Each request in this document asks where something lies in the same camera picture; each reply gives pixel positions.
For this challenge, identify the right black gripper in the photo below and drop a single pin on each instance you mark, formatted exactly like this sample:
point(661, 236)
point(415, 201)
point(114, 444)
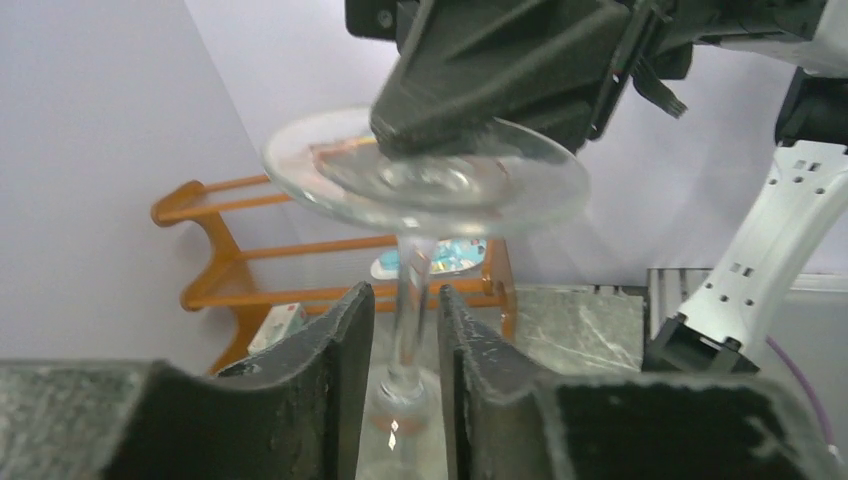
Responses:
point(636, 46)

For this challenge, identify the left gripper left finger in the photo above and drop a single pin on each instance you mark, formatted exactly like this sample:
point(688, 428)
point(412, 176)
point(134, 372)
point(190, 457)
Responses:
point(292, 411)

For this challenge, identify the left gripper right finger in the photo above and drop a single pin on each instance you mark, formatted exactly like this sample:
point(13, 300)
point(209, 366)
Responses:
point(508, 417)

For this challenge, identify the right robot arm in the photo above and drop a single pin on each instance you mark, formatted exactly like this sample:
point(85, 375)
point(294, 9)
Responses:
point(558, 68)

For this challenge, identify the orange wooden shelf rack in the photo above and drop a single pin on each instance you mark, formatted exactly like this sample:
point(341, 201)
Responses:
point(250, 282)

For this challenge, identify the small white box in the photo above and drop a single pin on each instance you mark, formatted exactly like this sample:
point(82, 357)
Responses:
point(280, 322)

